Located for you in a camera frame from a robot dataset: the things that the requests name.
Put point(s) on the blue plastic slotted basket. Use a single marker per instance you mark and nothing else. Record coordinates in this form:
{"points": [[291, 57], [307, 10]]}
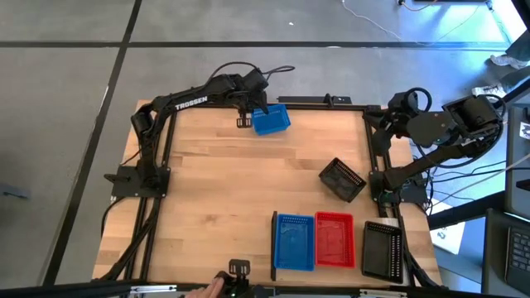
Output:
{"points": [[294, 244], [273, 122]]}

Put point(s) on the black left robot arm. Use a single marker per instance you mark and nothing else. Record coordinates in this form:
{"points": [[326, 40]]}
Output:
{"points": [[190, 103]]}

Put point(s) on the black keyboard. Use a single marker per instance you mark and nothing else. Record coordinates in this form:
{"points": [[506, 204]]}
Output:
{"points": [[519, 260]]}

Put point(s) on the black desk leg bar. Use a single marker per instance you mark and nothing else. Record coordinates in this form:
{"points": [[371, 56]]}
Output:
{"points": [[468, 210]]}

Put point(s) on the black gantry crossbar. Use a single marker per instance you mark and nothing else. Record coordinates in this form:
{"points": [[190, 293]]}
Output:
{"points": [[83, 289]]}

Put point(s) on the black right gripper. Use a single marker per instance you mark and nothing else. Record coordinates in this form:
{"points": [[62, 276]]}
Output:
{"points": [[399, 116]]}

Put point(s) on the grey desk frame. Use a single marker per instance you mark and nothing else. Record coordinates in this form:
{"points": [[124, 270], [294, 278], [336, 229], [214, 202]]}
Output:
{"points": [[517, 92]]}

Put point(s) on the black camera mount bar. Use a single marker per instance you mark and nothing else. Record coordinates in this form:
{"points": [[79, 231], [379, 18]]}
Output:
{"points": [[306, 99]]}

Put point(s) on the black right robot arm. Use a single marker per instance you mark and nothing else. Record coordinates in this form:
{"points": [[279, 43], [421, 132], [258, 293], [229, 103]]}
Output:
{"points": [[430, 159]]}

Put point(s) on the grey desk top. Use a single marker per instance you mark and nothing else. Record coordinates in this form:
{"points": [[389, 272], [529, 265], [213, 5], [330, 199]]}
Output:
{"points": [[515, 194]]}

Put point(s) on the person's leg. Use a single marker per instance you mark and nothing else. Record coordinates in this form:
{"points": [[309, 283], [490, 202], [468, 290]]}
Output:
{"points": [[522, 47]]}

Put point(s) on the silver metal bracket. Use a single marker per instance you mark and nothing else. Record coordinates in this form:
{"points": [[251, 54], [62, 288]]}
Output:
{"points": [[383, 294], [153, 289]]}

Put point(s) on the dark desk top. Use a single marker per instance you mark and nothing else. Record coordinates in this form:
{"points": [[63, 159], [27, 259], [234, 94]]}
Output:
{"points": [[492, 256]]}

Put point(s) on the person's hand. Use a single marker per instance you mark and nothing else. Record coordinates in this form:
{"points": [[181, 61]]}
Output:
{"points": [[209, 289]]}

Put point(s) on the black plastic slotted basket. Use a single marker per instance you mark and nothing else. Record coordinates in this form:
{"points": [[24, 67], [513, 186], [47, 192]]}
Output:
{"points": [[341, 180], [382, 253]]}

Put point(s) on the red plastic slotted basket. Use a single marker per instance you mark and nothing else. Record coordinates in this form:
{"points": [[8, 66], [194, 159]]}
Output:
{"points": [[334, 242]]}

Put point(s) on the black aluminium table frame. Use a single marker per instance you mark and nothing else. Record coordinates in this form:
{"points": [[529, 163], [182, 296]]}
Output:
{"points": [[314, 107]]}

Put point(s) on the white paper sheet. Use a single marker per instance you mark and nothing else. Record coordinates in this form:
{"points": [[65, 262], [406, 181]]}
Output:
{"points": [[453, 240]]}

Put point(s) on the person's shoe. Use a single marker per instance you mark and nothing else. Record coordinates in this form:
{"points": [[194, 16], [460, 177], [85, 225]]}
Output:
{"points": [[484, 90], [509, 62]]}

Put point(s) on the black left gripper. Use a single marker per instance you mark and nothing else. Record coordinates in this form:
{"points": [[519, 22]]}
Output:
{"points": [[250, 87]]}

